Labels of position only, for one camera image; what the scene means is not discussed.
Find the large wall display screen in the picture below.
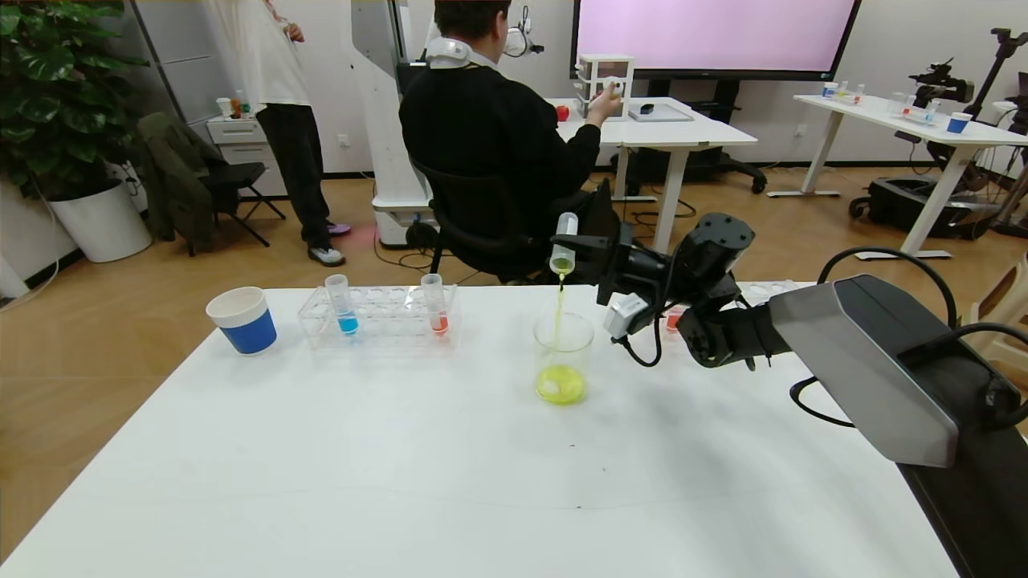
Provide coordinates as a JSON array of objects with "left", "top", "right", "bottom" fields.
[{"left": 571, "top": 0, "right": 862, "bottom": 81}]

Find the black display stand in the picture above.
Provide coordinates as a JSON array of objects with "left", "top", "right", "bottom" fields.
[{"left": 622, "top": 79, "right": 768, "bottom": 197}]

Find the white plant pot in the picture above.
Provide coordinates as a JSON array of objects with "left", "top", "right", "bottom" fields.
[{"left": 50, "top": 181, "right": 153, "bottom": 264}]

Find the black tripod stand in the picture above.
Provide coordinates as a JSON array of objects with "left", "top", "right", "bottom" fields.
[{"left": 962, "top": 28, "right": 1028, "bottom": 121}]

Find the clear acrylic test tube rack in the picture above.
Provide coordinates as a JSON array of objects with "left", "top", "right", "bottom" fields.
[
  {"left": 298, "top": 285, "right": 459, "bottom": 352},
  {"left": 659, "top": 279, "right": 804, "bottom": 335}
]

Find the blue paper cup white rim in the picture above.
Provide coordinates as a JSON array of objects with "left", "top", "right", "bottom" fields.
[{"left": 206, "top": 287, "right": 279, "bottom": 356}]

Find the white robot column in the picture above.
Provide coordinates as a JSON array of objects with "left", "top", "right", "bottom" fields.
[{"left": 351, "top": 0, "right": 439, "bottom": 250}]

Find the test tube with blue liquid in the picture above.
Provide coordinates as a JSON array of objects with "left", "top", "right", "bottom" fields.
[{"left": 324, "top": 275, "right": 361, "bottom": 337}]

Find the white drawer cabinet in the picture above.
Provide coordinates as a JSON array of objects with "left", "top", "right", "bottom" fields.
[{"left": 206, "top": 116, "right": 288, "bottom": 197}]

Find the white drawer organizer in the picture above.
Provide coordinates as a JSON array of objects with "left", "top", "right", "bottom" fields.
[{"left": 577, "top": 55, "right": 634, "bottom": 121}]

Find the black folding chair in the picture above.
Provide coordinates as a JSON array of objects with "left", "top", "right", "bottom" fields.
[{"left": 197, "top": 161, "right": 286, "bottom": 256}]

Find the black camera rig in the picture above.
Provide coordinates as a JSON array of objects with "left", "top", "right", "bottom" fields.
[{"left": 908, "top": 58, "right": 975, "bottom": 109}]

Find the white neck massager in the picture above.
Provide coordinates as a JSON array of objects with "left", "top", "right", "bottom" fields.
[{"left": 426, "top": 37, "right": 475, "bottom": 69}]

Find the white standing desk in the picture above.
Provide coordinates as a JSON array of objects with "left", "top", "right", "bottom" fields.
[
  {"left": 546, "top": 98, "right": 757, "bottom": 270},
  {"left": 793, "top": 94, "right": 1028, "bottom": 262}
]

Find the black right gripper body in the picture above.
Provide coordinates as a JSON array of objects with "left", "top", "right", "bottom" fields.
[{"left": 596, "top": 222, "right": 675, "bottom": 307}]

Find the beige plastic stool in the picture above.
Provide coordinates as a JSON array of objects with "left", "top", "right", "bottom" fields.
[{"left": 968, "top": 255, "right": 1028, "bottom": 354}]

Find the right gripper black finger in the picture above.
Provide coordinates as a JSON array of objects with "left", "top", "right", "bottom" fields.
[
  {"left": 549, "top": 234, "right": 621, "bottom": 252},
  {"left": 579, "top": 177, "right": 621, "bottom": 238}
]

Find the person in black sweater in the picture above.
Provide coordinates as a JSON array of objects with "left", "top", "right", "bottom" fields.
[{"left": 399, "top": 0, "right": 623, "bottom": 286}]

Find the test tube with yellow liquid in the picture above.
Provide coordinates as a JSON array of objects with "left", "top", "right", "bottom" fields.
[{"left": 549, "top": 212, "right": 579, "bottom": 278}]

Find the green leafy plant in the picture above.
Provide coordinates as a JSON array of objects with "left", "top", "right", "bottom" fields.
[{"left": 0, "top": 0, "right": 149, "bottom": 201}]

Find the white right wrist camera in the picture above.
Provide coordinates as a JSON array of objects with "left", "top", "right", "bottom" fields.
[{"left": 602, "top": 292, "right": 650, "bottom": 340}]

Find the black office chair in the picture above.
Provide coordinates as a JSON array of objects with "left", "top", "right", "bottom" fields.
[{"left": 410, "top": 157, "right": 621, "bottom": 286}]

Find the dark green jacket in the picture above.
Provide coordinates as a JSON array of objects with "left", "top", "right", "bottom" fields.
[{"left": 135, "top": 112, "right": 230, "bottom": 254}]

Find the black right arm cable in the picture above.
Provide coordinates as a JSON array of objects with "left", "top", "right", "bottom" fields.
[{"left": 791, "top": 246, "right": 1028, "bottom": 428}]

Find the person in white t-shirt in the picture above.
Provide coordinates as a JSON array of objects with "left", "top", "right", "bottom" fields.
[{"left": 210, "top": 0, "right": 352, "bottom": 267}]

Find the grey tablet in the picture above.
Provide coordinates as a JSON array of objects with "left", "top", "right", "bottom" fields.
[{"left": 627, "top": 104, "right": 693, "bottom": 124}]

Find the clear glass beaker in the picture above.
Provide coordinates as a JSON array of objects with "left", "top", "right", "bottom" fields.
[{"left": 533, "top": 313, "right": 595, "bottom": 406}]

